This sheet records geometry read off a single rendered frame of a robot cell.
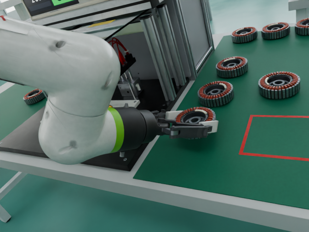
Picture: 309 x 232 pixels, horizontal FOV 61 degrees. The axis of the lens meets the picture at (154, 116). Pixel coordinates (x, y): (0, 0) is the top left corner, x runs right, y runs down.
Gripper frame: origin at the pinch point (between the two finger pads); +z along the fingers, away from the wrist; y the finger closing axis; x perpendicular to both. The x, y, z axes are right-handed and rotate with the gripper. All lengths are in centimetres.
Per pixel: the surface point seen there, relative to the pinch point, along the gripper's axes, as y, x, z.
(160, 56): -17.4, 16.0, 1.1
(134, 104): -28.5, -1.1, 1.3
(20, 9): -160, 38, -1
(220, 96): -2.1, 6.3, 13.1
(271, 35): -11, 30, 56
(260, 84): 5.6, 11.2, 21.5
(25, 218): -123, -97, -8
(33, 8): -64, 29, -22
